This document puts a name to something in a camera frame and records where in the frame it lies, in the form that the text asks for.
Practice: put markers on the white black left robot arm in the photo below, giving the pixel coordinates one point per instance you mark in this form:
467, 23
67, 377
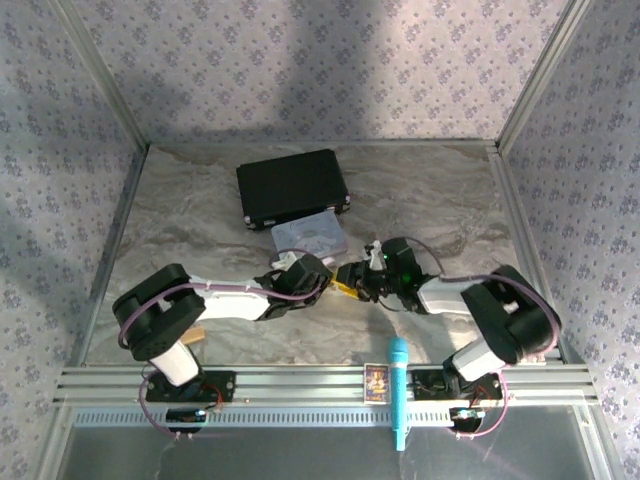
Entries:
230, 302

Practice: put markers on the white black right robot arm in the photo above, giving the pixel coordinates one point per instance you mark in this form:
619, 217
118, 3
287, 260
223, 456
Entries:
510, 320

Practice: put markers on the aluminium mounting beam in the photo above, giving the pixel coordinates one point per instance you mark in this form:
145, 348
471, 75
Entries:
300, 382

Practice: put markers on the small printed card box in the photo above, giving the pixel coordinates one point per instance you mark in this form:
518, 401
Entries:
377, 384

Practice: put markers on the teal toy microphone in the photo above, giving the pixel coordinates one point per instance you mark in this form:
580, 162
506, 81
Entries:
398, 380

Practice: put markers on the small wooden block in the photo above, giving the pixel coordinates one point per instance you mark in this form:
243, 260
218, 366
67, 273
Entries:
197, 334

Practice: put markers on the black hard case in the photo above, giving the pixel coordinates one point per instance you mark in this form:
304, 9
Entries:
290, 187

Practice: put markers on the grey metal panel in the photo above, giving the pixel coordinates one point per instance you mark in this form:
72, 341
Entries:
300, 455

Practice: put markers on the black controller board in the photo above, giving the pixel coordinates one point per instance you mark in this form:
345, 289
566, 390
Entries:
187, 417
467, 417

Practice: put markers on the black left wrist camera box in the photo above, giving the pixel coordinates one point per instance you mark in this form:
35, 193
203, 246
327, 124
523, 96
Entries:
307, 274

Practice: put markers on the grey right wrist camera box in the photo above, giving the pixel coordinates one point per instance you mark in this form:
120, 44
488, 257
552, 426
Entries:
400, 260

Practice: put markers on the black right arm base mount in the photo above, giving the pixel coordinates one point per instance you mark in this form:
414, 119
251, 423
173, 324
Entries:
425, 385

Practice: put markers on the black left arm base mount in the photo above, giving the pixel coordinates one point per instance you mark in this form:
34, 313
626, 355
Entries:
222, 385

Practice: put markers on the aluminium table edge rail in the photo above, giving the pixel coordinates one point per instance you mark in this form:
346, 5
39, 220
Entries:
111, 255
522, 235

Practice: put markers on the aluminium corner post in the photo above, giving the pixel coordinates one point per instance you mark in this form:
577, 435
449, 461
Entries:
541, 75
107, 75

